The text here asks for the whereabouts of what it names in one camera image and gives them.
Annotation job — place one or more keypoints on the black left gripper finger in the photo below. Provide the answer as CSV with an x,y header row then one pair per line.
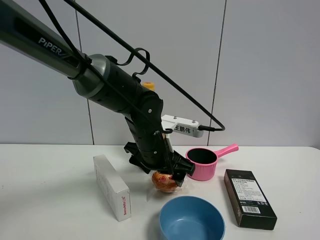
x,y
179,178

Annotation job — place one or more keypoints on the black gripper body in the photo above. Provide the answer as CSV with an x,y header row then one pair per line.
x,y
151,152

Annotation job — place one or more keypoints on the muffin cake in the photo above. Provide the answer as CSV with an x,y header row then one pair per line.
x,y
162,185

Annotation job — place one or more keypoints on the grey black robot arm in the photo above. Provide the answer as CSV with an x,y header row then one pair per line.
x,y
98,79

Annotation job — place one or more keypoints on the blue bowl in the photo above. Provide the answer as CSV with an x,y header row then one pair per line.
x,y
190,218

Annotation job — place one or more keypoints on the white toothpaste box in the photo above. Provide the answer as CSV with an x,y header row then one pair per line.
x,y
113,187

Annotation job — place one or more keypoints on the cola bottle yellow cap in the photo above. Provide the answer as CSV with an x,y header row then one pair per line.
x,y
149,85

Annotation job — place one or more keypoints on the black rectangular box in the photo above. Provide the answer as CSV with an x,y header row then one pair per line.
x,y
251,208

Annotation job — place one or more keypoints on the pink saucepan with handle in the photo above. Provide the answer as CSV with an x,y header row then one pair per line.
x,y
205,161

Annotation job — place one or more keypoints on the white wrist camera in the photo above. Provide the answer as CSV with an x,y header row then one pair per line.
x,y
181,125

